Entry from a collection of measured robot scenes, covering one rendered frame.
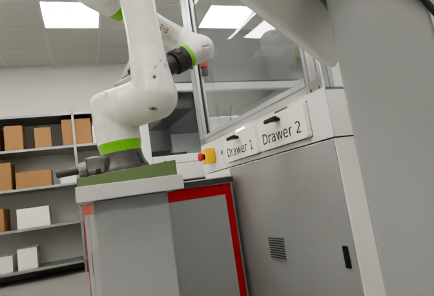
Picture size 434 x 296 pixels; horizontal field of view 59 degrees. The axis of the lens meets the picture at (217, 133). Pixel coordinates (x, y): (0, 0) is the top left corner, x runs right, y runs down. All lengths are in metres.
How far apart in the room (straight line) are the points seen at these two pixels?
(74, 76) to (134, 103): 4.90
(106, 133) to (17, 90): 4.84
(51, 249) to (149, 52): 4.75
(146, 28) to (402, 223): 0.83
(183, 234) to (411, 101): 1.19
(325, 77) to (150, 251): 0.69
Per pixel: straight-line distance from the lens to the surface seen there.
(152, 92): 1.04
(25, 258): 5.27
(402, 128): 0.54
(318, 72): 1.16
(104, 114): 1.15
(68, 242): 5.65
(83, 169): 1.16
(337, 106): 1.15
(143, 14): 1.14
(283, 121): 1.28
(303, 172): 1.25
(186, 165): 2.33
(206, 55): 1.50
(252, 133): 1.46
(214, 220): 1.63
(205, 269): 1.63
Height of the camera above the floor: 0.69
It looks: 9 degrees up
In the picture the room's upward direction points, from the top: 9 degrees counter-clockwise
